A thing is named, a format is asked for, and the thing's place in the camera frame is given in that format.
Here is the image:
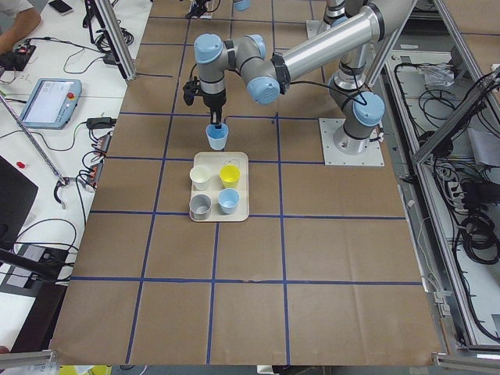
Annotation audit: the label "grey plastic cup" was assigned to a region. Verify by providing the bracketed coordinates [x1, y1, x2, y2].
[189, 194, 212, 221]

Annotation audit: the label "teach pendant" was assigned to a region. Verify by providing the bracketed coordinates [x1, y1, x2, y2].
[20, 78, 82, 130]

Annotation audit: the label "yellow plastic cup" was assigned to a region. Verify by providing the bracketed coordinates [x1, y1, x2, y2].
[219, 164, 241, 188]

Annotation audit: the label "cream plastic cup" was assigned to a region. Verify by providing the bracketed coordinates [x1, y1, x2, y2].
[189, 165, 212, 191]

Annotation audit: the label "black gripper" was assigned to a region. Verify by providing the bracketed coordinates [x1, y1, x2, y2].
[202, 91, 226, 129]

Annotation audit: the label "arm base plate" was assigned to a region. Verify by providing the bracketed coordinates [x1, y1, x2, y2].
[319, 118, 384, 167]
[305, 20, 332, 49]

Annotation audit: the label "aluminium frame post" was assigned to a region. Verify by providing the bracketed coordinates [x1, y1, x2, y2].
[85, 0, 137, 82]

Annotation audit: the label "light blue plastic cup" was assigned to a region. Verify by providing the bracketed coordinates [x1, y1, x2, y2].
[218, 188, 240, 215]

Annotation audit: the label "seated person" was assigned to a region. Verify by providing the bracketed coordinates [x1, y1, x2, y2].
[1, 0, 41, 54]

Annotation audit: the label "cream plastic tray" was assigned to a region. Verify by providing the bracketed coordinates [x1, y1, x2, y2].
[191, 152, 249, 222]

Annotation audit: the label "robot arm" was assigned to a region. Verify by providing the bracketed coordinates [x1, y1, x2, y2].
[183, 1, 399, 154]
[231, 1, 345, 27]

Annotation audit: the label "black power brick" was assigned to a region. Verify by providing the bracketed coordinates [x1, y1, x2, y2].
[86, 116, 116, 130]

